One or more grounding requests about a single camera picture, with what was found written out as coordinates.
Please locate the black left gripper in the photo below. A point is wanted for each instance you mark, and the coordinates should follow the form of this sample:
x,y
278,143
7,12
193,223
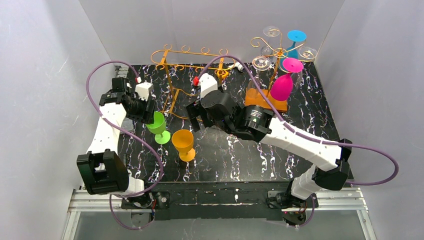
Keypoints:
x,y
147,112

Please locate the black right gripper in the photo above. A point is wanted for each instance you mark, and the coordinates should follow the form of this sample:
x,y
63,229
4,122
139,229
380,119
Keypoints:
x,y
198,110

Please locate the green plastic wine glass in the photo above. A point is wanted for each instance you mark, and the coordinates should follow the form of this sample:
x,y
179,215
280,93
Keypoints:
x,y
158,128

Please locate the orange plastic wine glass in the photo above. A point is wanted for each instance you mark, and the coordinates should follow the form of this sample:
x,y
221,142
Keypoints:
x,y
183,141

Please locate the gold rectangular rack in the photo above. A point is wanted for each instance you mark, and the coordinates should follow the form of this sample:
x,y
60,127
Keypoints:
x,y
160,59

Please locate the clear wine glass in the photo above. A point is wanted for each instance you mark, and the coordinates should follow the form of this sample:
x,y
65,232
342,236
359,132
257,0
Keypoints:
x,y
304,54
272,38
260,64

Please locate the magenta plastic wine glass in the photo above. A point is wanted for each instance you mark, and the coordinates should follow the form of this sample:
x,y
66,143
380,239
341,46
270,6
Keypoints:
x,y
289,82

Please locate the blue plastic wine glass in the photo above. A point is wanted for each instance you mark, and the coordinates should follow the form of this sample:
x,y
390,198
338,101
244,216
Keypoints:
x,y
296,36

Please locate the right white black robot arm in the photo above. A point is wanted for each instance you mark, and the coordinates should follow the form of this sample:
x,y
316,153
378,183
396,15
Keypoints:
x,y
330,168

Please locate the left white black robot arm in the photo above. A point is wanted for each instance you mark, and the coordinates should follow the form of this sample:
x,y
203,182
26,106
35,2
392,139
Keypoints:
x,y
101,168

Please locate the clear plastic screw box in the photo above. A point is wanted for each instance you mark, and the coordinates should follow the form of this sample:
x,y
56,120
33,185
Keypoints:
x,y
128,125

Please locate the black bit strip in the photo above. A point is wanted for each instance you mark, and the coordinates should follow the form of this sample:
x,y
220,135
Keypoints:
x,y
126,160

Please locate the white pipe fitting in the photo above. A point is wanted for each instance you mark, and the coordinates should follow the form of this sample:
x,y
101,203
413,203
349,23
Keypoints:
x,y
238,66

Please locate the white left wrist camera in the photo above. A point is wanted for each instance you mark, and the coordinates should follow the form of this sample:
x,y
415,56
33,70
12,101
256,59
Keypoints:
x,y
143,89

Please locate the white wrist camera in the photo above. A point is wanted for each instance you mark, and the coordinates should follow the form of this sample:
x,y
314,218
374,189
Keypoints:
x,y
143,89
206,84

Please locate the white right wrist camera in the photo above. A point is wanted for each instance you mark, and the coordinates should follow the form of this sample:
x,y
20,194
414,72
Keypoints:
x,y
206,84

